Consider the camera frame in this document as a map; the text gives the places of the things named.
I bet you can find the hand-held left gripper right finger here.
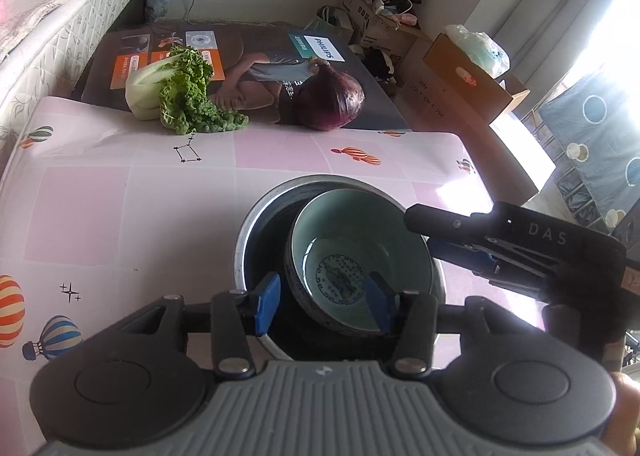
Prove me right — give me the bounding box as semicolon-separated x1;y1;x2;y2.
366;272;516;374

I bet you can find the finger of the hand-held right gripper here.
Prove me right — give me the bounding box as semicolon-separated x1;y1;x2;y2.
427;238;546;289
404;205;501;239

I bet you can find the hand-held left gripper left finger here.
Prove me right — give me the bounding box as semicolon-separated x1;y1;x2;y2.
127;272;282;382

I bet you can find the deep steel bowl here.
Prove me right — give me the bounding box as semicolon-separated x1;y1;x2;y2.
234;175;446;362

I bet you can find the celadon ceramic bowl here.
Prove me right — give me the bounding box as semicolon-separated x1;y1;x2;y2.
284;189;435;337

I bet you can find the person's right hand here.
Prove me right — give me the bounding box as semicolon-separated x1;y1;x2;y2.
607;371;640;444

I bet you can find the white topped cardboard box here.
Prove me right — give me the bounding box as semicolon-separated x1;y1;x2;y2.
467;111;557;207

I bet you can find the blue cloth with circles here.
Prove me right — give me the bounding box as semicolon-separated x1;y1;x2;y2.
540;71;640;232

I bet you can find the large brown cardboard box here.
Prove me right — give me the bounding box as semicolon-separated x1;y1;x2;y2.
400;33;531;137

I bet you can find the pink balloon print tablecloth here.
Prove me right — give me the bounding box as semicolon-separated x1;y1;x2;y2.
0;96;501;456

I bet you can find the red onion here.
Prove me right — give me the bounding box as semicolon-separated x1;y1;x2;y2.
292;58;366;132

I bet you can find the pale green plastic bag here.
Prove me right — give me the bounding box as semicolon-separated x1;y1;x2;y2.
445;25;511;79

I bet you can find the open cardboard box with clutter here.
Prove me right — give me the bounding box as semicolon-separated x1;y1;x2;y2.
335;0;431;62

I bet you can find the green napa cabbage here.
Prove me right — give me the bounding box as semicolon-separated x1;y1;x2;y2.
125;45;249;136

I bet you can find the flat printed appliance box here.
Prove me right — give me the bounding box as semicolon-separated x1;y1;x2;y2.
80;18;413;132

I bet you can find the green shopping bag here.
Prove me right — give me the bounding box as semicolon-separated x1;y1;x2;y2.
305;6;356;44

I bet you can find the white quilted mattress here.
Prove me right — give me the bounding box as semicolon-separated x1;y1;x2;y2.
0;0;151;157

